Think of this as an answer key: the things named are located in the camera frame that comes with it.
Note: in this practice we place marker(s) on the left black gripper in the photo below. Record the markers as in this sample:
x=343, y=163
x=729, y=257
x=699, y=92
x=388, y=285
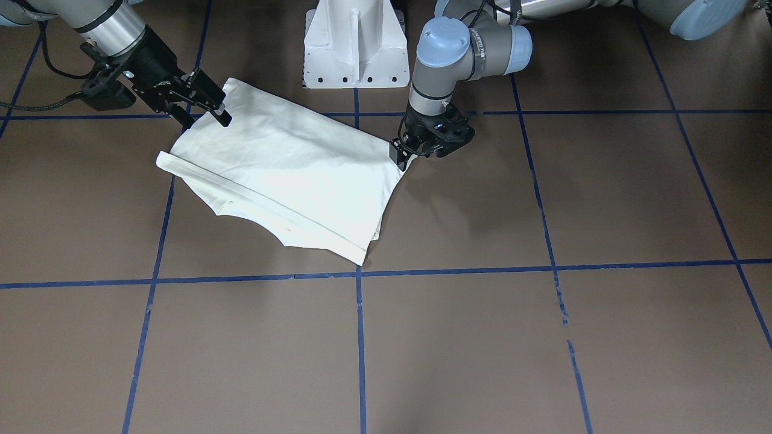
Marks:
x=398, y=155

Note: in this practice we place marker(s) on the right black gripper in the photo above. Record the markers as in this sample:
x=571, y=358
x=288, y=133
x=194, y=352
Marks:
x=146, y=61

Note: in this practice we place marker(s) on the cream long-sleeve cat shirt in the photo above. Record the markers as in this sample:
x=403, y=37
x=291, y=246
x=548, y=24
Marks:
x=313, y=182

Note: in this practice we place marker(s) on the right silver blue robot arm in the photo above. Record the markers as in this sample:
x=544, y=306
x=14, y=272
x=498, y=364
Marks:
x=114, y=26

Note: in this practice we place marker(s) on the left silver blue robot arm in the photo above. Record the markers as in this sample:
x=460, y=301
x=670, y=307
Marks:
x=466, y=41

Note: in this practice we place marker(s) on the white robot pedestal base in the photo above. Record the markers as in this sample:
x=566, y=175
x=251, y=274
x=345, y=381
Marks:
x=354, y=44

